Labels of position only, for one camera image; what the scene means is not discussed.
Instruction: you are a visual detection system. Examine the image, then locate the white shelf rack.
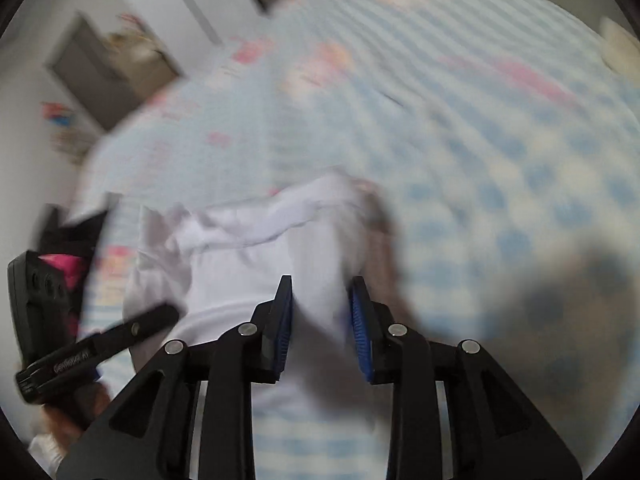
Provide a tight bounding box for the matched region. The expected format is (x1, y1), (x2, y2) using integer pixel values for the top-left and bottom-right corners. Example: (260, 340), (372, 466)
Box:
(52, 125), (101, 161)

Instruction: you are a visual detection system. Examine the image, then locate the blue checked printed blanket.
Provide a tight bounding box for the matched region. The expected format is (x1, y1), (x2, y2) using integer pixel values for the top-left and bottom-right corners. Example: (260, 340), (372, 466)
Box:
(67, 0), (640, 480)

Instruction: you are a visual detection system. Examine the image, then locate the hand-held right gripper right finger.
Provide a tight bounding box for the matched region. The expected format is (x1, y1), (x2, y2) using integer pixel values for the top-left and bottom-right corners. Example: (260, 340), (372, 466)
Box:
(348, 275), (584, 480)

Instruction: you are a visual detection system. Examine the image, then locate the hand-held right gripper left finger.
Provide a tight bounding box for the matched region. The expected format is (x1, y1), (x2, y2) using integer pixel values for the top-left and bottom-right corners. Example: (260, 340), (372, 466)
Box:
(55, 274), (294, 480)

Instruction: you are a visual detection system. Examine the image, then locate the white shirt with navy trim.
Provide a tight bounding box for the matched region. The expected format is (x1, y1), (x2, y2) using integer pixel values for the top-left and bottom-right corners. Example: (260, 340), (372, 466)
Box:
(122, 172), (401, 421)

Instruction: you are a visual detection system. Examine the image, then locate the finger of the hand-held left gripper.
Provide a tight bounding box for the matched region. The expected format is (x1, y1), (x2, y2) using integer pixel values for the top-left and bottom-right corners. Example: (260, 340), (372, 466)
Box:
(97, 302), (181, 358)

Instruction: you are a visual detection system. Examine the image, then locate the person's left hand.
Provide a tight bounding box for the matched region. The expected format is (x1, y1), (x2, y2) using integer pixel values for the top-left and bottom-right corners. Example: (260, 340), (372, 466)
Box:
(42, 382), (113, 441)

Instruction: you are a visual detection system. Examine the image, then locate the person's left forearm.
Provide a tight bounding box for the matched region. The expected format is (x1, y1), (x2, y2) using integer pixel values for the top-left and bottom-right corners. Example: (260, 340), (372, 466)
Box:
(27, 430), (71, 478)

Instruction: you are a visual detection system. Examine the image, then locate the red blue wall figure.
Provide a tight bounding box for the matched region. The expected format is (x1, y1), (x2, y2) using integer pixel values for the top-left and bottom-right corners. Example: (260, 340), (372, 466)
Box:
(41, 101), (76, 122)

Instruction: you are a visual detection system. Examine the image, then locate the beige cabinet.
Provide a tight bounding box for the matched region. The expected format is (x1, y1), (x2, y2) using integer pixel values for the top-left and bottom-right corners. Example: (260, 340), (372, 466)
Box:
(102, 27), (182, 88)

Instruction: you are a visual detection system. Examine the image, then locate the grey door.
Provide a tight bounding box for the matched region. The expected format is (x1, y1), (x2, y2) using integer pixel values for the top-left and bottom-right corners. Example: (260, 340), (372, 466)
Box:
(46, 12), (128, 132)

